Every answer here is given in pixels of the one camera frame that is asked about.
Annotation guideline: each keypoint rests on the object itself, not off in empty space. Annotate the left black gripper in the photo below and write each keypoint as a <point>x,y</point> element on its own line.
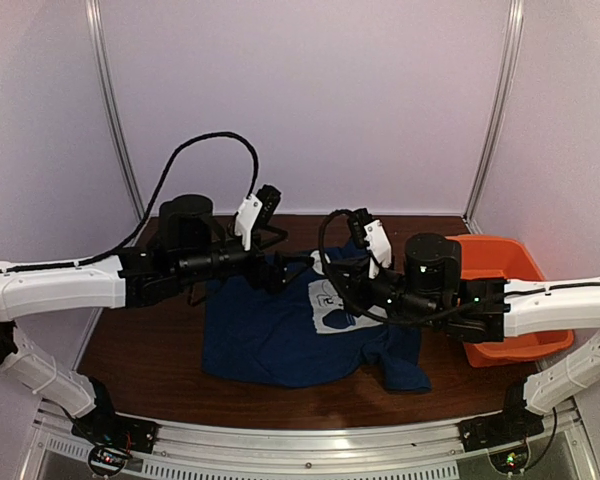
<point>274,280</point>

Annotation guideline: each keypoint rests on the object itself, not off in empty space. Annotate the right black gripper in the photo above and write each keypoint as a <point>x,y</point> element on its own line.
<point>356,269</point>

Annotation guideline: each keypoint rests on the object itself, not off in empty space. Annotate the navy white clothing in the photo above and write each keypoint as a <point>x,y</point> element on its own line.
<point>302,337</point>

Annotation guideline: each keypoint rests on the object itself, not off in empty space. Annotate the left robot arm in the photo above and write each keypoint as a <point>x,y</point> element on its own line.
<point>188,247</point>

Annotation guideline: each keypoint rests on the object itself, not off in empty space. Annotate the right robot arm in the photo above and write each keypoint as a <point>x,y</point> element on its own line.
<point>430,292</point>

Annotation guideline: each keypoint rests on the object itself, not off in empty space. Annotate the orange plastic bin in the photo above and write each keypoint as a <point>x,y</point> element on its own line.
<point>486,256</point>

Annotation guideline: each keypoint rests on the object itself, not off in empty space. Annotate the right circuit board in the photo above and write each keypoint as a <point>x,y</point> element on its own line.
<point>510,460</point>

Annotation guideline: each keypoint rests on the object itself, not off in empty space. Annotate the circuit board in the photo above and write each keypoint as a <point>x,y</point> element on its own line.
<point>107,461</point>
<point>510,460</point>

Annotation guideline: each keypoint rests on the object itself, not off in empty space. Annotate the left circuit board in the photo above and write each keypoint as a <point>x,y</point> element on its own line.
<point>107,461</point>

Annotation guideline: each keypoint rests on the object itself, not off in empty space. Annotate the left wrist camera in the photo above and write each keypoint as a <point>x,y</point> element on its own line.
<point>254,213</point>

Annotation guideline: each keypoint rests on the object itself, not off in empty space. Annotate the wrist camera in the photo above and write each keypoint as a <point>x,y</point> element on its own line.
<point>254,213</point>
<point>368,233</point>

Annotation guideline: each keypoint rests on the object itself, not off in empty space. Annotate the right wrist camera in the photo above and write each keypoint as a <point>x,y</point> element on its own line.
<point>368,233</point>

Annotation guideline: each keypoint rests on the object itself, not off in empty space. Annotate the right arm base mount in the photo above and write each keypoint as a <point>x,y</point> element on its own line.
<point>485,432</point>

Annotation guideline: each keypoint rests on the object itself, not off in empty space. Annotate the front aluminium rail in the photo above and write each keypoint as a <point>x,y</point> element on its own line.
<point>430,450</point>

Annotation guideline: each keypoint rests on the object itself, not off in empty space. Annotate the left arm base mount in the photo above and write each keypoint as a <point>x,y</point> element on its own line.
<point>123,433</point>

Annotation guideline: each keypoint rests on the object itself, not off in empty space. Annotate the left aluminium frame post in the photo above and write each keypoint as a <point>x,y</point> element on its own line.
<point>112,115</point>

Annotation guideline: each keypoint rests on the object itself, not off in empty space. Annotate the aluminium frame post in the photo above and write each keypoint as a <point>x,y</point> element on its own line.
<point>112,115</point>
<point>509,59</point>

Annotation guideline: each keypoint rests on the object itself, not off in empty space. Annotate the right aluminium frame post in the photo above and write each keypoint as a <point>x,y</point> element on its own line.
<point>509,59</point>

